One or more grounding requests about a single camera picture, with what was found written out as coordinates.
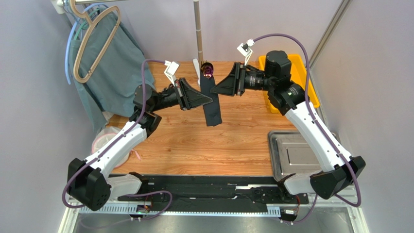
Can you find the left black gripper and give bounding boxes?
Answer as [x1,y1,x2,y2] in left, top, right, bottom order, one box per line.
[150,78,212,113]

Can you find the beige clothes hanger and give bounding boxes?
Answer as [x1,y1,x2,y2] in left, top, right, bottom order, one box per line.
[69,0,121,83]

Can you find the green clothes hanger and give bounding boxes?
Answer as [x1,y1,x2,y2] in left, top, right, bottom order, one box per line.
[74,7,101,39]

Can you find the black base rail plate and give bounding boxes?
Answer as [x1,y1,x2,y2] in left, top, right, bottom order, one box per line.
[117,175,310,213]

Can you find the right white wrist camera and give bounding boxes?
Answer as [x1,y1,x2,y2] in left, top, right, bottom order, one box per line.
[237,39,255,66]

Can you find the teal hanging cloth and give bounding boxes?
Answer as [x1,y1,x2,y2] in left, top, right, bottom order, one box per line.
[69,16,145,132]

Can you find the yellow plastic bin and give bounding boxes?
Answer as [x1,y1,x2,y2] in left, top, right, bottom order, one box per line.
[263,54,320,114]

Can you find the white stand base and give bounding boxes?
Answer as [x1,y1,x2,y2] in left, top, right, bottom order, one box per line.
[192,58,201,86]

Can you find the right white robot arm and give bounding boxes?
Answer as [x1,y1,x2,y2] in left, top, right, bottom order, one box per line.
[211,50,366,200]

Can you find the iridescent purple spoon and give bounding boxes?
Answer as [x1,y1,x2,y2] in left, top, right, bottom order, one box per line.
[201,62,214,79]

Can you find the metal stand pole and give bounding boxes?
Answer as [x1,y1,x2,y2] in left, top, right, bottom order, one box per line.
[193,0,204,63]

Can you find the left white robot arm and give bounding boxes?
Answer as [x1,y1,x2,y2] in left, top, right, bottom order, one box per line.
[62,78,213,211]

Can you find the aluminium frame rail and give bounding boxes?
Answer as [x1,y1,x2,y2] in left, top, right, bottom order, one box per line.
[59,175,368,233]

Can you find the black paper napkin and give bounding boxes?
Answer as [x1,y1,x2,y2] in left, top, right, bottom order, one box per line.
[200,67,222,127]

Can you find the pink rimmed white mesh basket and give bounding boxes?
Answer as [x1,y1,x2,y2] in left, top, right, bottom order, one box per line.
[91,126,141,167]

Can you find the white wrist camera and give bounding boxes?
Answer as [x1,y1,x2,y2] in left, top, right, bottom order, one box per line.
[237,39,255,66]
[164,61,180,87]

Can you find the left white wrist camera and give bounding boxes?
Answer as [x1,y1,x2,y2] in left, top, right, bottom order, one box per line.
[164,61,180,87]

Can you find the metal tray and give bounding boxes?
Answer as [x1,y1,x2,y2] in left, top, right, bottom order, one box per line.
[268,130,322,185]

